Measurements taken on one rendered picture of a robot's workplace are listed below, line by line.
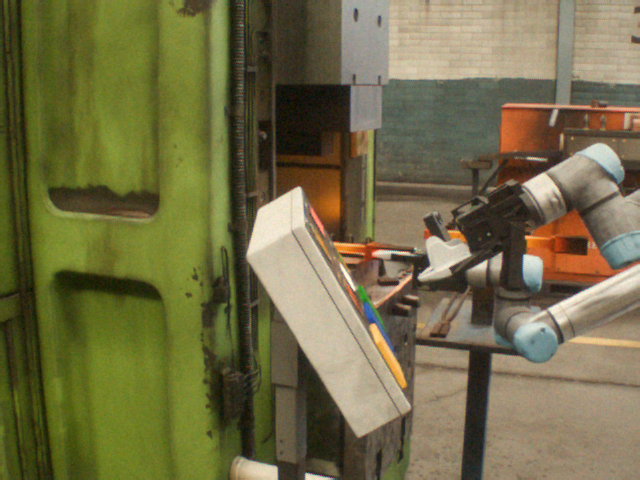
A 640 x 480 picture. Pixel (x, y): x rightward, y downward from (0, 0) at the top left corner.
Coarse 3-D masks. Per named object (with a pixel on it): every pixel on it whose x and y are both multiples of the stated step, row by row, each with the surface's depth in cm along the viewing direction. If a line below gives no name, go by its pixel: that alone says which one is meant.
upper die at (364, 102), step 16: (288, 96) 151; (304, 96) 150; (320, 96) 149; (336, 96) 147; (352, 96) 147; (368, 96) 156; (288, 112) 152; (304, 112) 151; (320, 112) 149; (336, 112) 148; (352, 112) 148; (368, 112) 157; (288, 128) 153; (304, 128) 151; (320, 128) 150; (336, 128) 149; (352, 128) 149; (368, 128) 158
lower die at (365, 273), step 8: (344, 256) 164; (352, 256) 163; (360, 256) 163; (352, 264) 158; (360, 264) 160; (368, 264) 165; (376, 264) 171; (352, 272) 156; (360, 272) 161; (368, 272) 166; (376, 272) 171; (360, 280) 161; (368, 280) 166; (376, 280) 172
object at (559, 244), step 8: (424, 232) 193; (448, 232) 191; (456, 232) 191; (464, 240) 189; (528, 240) 184; (536, 240) 183; (544, 240) 182; (552, 240) 181; (560, 240) 182; (568, 240) 181; (576, 240) 180; (584, 240) 180; (552, 248) 181; (560, 248) 182; (568, 248) 181; (576, 248) 181; (584, 248) 180
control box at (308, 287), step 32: (288, 192) 121; (256, 224) 107; (288, 224) 93; (256, 256) 88; (288, 256) 89; (320, 256) 89; (288, 288) 89; (320, 288) 90; (352, 288) 105; (288, 320) 90; (320, 320) 90; (352, 320) 91; (320, 352) 91; (352, 352) 91; (352, 384) 92; (384, 384) 92; (352, 416) 93; (384, 416) 93
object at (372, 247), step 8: (336, 248) 166; (344, 248) 165; (352, 248) 164; (360, 248) 163; (368, 248) 162; (376, 248) 162; (384, 248) 161; (392, 248) 161; (400, 248) 160; (408, 248) 160; (368, 256) 162
